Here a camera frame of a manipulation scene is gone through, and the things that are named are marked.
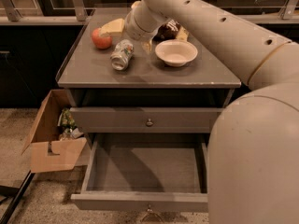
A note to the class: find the clear plastic bag in box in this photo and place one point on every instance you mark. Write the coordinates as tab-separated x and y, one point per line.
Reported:
70	134

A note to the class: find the white paper bowl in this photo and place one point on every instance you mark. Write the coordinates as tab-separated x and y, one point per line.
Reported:
176	53

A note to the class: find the black floor bar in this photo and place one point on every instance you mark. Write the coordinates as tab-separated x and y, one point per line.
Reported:
15	194

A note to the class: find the open grey middle drawer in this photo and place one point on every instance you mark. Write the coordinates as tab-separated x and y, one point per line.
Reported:
161	172

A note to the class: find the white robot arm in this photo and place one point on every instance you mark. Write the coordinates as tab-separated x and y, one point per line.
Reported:
253	150

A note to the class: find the metal lower drawer handle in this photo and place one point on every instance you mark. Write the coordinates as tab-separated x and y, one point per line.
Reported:
151	217

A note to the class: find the brown chip bag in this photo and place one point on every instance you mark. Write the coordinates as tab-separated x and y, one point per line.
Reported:
169	30

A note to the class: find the closed grey top drawer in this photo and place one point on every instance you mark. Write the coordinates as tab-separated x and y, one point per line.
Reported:
133	119

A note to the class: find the green snack bag in box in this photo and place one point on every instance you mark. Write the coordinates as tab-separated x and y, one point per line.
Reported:
66	120

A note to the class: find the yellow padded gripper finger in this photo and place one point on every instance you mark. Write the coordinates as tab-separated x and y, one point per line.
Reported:
147	46
112	28

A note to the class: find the red apple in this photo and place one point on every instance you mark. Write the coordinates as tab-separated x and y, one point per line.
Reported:
101	41

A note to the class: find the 7up soda can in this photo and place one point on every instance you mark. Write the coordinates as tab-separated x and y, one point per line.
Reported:
122	54

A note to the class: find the round metal drawer knob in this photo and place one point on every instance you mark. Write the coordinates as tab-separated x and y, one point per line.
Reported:
149	123

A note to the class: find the brown cardboard box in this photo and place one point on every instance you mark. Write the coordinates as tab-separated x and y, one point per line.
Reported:
48	152

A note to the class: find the grey drawer cabinet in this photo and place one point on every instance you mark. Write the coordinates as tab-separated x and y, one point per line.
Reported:
90	80

